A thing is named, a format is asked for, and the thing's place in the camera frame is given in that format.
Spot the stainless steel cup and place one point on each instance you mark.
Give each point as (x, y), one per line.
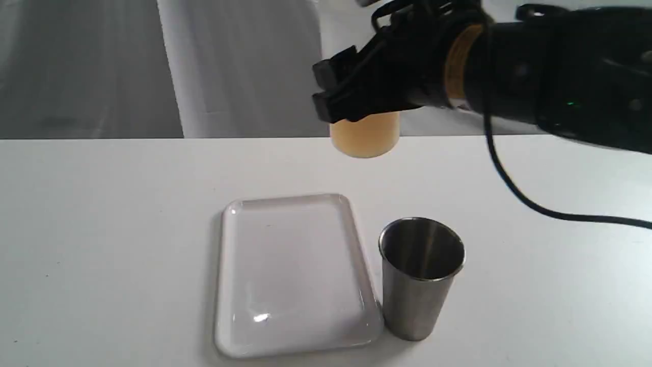
(420, 259)

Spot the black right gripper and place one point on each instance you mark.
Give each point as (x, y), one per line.
(418, 56)

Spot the translucent plastic squeeze bottle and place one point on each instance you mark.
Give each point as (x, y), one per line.
(372, 136)

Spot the white rectangular plastic tray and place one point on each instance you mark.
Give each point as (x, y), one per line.
(292, 278)

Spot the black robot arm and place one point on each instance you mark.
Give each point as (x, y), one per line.
(578, 74)

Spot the grey fabric backdrop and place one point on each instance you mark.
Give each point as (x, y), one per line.
(176, 69)

